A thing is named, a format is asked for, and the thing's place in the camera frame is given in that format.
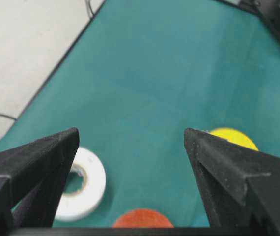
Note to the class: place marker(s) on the yellow tape roll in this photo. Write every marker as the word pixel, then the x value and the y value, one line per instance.
pixel 234 136

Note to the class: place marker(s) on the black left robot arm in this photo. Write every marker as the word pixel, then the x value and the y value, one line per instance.
pixel 267 10

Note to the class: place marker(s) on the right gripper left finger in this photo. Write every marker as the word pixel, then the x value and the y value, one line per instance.
pixel 32 180

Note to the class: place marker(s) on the green table cloth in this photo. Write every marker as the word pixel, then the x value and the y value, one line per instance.
pixel 140 74

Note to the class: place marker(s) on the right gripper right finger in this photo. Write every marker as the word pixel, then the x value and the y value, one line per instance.
pixel 239 187

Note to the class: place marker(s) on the red tape roll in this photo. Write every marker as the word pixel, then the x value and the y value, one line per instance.
pixel 142 218

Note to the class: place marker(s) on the white tape roll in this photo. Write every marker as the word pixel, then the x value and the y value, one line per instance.
pixel 82 202

